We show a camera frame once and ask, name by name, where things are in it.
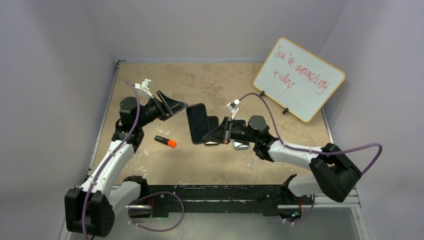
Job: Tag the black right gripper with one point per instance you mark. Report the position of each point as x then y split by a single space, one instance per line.
219 135

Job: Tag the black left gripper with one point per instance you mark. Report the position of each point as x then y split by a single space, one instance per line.
168 107

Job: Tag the black phone silver frame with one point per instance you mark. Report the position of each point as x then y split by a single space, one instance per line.
213 123

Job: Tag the light blue phone case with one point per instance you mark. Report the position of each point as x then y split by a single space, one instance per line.
241 148

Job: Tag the small black phone case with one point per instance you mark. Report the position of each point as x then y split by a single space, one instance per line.
187 119

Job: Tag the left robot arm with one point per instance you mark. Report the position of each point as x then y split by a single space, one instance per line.
109 169

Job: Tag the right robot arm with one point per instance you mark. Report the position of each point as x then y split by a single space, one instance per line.
333 175

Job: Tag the black orange highlighter marker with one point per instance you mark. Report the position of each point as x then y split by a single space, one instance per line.
165 141

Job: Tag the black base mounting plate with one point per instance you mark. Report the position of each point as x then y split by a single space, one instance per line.
268 200

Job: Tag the whiteboard with red writing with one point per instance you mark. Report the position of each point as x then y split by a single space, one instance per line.
297 79

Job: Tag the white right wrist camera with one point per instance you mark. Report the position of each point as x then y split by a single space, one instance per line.
233 108

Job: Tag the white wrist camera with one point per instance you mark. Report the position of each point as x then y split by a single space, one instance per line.
233 108
144 88

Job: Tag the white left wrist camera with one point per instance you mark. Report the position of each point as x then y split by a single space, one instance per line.
144 88

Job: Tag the aluminium frame rail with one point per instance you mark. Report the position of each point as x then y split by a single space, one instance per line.
322 201

